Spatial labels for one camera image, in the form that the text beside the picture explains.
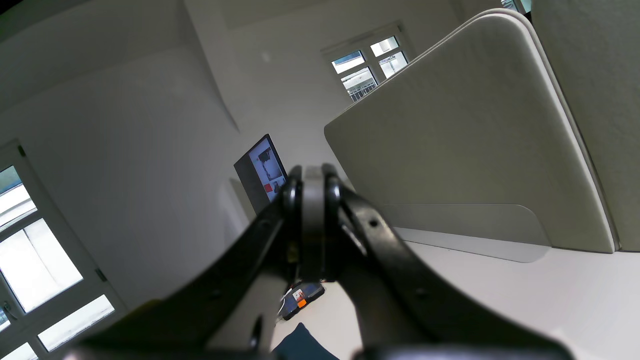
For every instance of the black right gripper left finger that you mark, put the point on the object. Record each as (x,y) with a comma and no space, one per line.
(228,311)

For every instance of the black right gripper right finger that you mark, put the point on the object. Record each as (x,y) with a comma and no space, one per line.
(405,310)

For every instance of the blue T-shirt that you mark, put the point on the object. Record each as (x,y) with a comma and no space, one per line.
(301,345)

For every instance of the grey desk divider panel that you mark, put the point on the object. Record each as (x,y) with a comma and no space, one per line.
(472,147)

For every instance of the small upper window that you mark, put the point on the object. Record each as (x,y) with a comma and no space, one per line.
(366,61)

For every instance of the orange handled tools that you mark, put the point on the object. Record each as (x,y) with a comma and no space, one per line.
(298,297)

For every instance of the wall monitor screen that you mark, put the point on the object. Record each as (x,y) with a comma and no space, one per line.
(261,173)

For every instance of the window with white frame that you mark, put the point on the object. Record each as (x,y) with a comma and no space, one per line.
(52,291)

